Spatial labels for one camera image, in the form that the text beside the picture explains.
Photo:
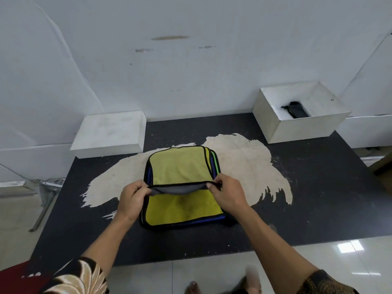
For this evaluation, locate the person's left hand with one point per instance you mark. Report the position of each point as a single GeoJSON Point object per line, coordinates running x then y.
{"type": "Point", "coordinates": [131, 200]}

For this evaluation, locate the person's right hand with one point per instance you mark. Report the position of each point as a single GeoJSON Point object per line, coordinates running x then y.
{"type": "Point", "coordinates": [229, 195]}

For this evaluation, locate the stack of microfibre cloths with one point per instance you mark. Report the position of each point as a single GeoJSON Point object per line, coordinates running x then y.
{"type": "Point", "coordinates": [183, 211]}

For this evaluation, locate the yellow grey cloth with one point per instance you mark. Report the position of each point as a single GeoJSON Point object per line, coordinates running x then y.
{"type": "Point", "coordinates": [177, 165]}
{"type": "Point", "coordinates": [298, 111]}

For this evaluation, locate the white box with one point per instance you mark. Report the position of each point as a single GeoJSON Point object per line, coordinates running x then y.
{"type": "Point", "coordinates": [306, 131]}

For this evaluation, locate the person's left forearm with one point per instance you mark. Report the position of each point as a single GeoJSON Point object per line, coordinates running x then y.
{"type": "Point", "coordinates": [104, 241]}

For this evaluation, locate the person's right forearm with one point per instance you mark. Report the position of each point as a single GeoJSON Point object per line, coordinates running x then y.
{"type": "Point", "coordinates": [275, 248]}

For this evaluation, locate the white flat box lid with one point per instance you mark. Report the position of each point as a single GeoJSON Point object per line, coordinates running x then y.
{"type": "Point", "coordinates": [107, 131]}

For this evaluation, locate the person's right foot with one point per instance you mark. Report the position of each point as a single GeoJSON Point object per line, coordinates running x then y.
{"type": "Point", "coordinates": [252, 281]}

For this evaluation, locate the person's foot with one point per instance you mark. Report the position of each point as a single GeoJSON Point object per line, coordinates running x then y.
{"type": "Point", "coordinates": [252, 281]}
{"type": "Point", "coordinates": [193, 289]}

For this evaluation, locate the person's patterned left sleeve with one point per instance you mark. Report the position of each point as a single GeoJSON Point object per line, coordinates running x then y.
{"type": "Point", "coordinates": [76, 278]}

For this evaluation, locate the person's patterned sleeve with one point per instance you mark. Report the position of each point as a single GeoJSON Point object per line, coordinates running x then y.
{"type": "Point", "coordinates": [76, 278]}
{"type": "Point", "coordinates": [324, 286]}

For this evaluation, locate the person's left foot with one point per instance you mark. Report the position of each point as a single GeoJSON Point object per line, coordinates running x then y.
{"type": "Point", "coordinates": [193, 289]}

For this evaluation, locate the person's patterned right sleeve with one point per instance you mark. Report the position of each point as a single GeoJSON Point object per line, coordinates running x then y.
{"type": "Point", "coordinates": [324, 286]}

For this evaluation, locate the red chair with metal legs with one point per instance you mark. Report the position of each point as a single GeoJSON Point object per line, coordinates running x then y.
{"type": "Point", "coordinates": [18, 278]}

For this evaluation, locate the metal bracket frame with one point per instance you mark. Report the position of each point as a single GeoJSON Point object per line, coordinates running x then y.
{"type": "Point", "coordinates": [46, 199]}

